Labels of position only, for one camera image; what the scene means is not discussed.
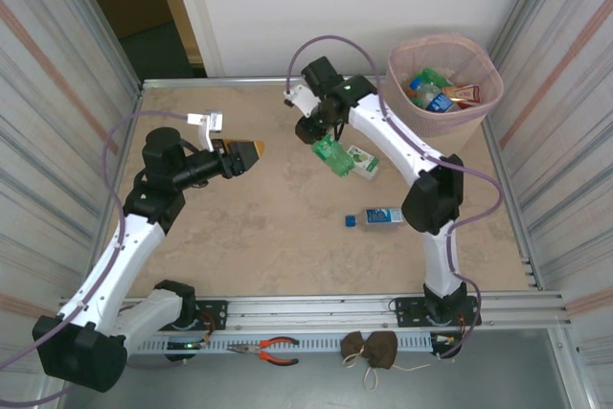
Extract beige bin with pink liner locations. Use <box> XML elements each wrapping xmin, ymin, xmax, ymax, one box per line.
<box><xmin>385</xmin><ymin>33</ymin><xmax>505</xmax><ymax>156</ymax></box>

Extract lime label bottle white cap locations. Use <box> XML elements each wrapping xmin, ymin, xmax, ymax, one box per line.
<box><xmin>345</xmin><ymin>144</ymin><xmax>382</xmax><ymax>181</ymax></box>

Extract aluminium table edge strip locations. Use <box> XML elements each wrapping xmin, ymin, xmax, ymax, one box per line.
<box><xmin>141</xmin><ymin>75</ymin><xmax>390</xmax><ymax>90</ymax></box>

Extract light blue label bottle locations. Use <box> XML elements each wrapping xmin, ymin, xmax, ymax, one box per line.
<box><xmin>344</xmin><ymin>207</ymin><xmax>407</xmax><ymax>233</ymax></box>

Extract small circuit board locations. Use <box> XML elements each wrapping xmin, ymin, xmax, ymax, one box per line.
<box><xmin>429</xmin><ymin>331</ymin><xmax>465</xmax><ymax>358</ymax></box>
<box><xmin>166</xmin><ymin>339</ymin><xmax>211</xmax><ymax>352</ymax></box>

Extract brown cloth pouch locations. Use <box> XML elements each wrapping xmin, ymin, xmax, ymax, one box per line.
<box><xmin>359</xmin><ymin>330</ymin><xmax>431</xmax><ymax>392</ymax></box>
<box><xmin>339</xmin><ymin>331</ymin><xmax>371</xmax><ymax>368</ymax></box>

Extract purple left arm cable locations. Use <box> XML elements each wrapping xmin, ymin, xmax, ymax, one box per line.
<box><xmin>0</xmin><ymin>110</ymin><xmax>193</xmax><ymax>405</ymax></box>

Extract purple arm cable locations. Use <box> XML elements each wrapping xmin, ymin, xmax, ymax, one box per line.
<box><xmin>284</xmin><ymin>34</ymin><xmax>503</xmax><ymax>361</ymax></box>
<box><xmin>0</xmin><ymin>110</ymin><xmax>193</xmax><ymax>405</ymax></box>

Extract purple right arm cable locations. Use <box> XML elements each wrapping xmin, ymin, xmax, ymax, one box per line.
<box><xmin>284</xmin><ymin>34</ymin><xmax>503</xmax><ymax>361</ymax></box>

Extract beige door frame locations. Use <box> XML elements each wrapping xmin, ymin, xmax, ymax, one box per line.
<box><xmin>147</xmin><ymin>0</ymin><xmax>225</xmax><ymax>79</ymax></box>

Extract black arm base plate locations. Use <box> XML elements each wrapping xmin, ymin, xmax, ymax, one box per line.
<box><xmin>395</xmin><ymin>294</ymin><xmax>482</xmax><ymax>329</ymax></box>
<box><xmin>143</xmin><ymin>300</ymin><xmax>229</xmax><ymax>332</ymax></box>

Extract aluminium mounting rail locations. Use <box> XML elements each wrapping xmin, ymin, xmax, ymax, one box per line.
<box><xmin>50</xmin><ymin>289</ymin><xmax>574</xmax><ymax>333</ymax></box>

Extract white slotted cable duct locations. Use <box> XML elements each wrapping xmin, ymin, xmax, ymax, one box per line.
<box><xmin>64</xmin><ymin>331</ymin><xmax>464</xmax><ymax>356</ymax></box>

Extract orange handled pliers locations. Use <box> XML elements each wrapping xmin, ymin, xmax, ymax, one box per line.
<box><xmin>225</xmin><ymin>335</ymin><xmax>301</xmax><ymax>366</ymax></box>

